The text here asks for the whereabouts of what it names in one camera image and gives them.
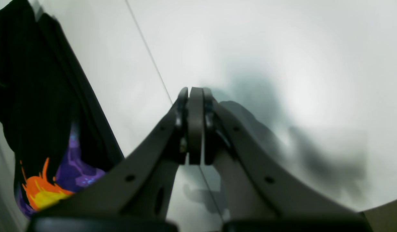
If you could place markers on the black T-shirt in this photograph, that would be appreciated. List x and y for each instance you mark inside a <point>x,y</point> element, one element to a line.
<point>52,121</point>

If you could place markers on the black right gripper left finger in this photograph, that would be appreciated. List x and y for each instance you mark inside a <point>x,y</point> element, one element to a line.
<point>134,196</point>

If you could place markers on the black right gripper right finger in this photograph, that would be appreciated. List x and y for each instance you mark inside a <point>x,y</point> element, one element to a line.
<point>262,195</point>

